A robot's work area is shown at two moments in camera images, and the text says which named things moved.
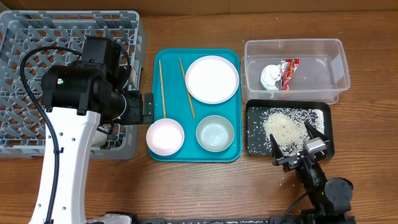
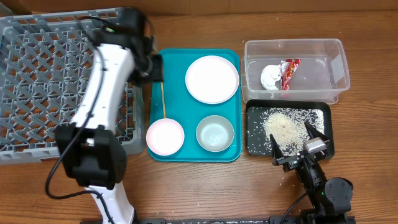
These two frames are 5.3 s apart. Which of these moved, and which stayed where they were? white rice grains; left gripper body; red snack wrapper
Moved: left gripper body
Stayed: red snack wrapper; white rice grains
